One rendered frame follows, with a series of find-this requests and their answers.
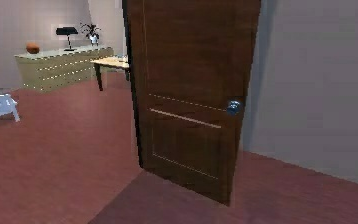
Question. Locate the light wooden table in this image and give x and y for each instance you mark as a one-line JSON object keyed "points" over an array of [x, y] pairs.
{"points": [[112, 63]]}

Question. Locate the dark brown room door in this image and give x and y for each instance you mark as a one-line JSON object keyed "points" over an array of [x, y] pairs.
{"points": [[187, 83]]}

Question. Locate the black table lamp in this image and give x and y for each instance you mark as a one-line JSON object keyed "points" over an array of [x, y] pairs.
{"points": [[67, 32]]}

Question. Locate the round dark door knob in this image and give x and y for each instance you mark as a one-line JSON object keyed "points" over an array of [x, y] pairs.
{"points": [[233, 107]]}

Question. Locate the white low table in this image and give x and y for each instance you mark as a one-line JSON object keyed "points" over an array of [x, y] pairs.
{"points": [[0, 105]]}

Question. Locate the beige chest of drawers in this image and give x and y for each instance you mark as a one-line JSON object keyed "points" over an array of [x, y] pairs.
{"points": [[60, 68]]}

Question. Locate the house plant in white pot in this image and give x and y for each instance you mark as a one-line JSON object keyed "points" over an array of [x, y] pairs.
{"points": [[91, 32]]}

